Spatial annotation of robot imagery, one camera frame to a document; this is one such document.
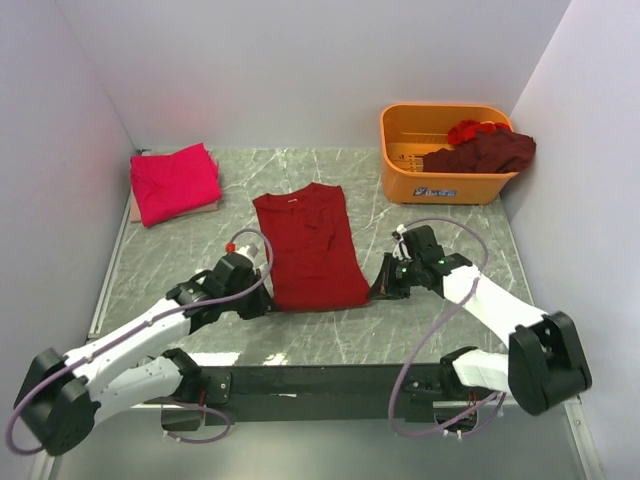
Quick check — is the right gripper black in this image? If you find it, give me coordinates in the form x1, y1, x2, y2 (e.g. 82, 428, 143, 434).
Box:
367, 252, 423, 300

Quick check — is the red t shirt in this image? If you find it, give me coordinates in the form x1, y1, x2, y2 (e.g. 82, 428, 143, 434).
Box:
253, 183, 369, 312

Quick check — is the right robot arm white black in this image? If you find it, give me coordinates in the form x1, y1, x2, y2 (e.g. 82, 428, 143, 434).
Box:
369, 225, 593, 415

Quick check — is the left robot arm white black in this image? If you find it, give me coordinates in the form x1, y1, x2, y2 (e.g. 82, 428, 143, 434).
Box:
11, 244, 272, 456

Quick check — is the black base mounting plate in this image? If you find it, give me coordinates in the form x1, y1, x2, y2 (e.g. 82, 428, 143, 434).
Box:
173, 363, 490, 424

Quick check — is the folded pink t shirt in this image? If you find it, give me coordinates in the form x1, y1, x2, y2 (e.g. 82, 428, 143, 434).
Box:
130, 143, 223, 228

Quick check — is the orange plastic basket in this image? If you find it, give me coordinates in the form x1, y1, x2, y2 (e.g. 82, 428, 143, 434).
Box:
379, 103, 516, 205

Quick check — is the bright red cloth in basket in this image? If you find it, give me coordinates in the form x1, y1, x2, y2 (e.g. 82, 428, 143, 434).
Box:
447, 120, 512, 146

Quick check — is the dark maroon t shirt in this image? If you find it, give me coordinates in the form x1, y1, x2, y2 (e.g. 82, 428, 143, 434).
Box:
422, 130, 537, 174

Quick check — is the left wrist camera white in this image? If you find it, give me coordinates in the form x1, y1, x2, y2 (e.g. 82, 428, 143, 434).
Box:
225, 242, 259, 260

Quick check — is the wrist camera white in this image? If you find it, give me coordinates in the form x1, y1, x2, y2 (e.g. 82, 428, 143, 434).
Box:
392, 224, 407, 260
225, 242, 259, 260

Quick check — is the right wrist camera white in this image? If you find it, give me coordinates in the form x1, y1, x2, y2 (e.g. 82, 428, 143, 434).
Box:
392, 224, 407, 260

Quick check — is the aluminium rail frame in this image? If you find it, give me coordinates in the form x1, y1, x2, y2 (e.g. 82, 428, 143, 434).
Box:
52, 363, 584, 407

